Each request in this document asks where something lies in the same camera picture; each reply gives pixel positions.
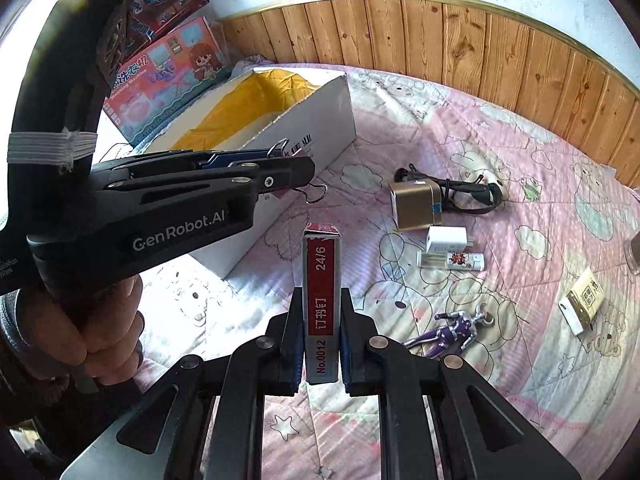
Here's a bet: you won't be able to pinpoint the small pink keychain item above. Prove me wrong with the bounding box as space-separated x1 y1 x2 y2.
267 138 328 205

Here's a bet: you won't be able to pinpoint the red white staples box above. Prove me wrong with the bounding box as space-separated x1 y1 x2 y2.
303 222 342 385

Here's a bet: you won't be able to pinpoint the black sunglasses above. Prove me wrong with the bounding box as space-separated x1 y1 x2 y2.
394 164 503 216

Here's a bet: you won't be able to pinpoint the dark sleeved left forearm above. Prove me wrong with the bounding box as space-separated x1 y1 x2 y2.
0 288 72 411

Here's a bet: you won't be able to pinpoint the person's left hand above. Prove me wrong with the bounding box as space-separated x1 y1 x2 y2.
17 275 144 386

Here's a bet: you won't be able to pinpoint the white cardboard storage box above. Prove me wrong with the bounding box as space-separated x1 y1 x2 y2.
132 68 356 278

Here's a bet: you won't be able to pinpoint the purple silver Ultraman figure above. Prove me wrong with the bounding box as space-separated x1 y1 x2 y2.
404 310 495 359

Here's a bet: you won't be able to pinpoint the gold power bank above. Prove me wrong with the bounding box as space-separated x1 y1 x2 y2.
390 179 442 231

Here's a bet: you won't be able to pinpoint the dark red toy box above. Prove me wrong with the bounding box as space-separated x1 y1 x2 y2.
122 0 209 60

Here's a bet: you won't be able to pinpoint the small white gold box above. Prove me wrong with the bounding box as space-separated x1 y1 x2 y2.
559 268 605 336

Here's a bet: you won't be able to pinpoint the white patterned lighter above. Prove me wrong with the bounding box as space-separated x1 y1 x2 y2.
416 252 486 272

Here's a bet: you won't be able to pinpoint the pink cartoon quilt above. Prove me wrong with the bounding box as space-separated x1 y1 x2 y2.
136 68 639 479

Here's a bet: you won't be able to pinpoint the white USB wall charger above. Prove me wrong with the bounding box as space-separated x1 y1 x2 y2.
425 226 474 254

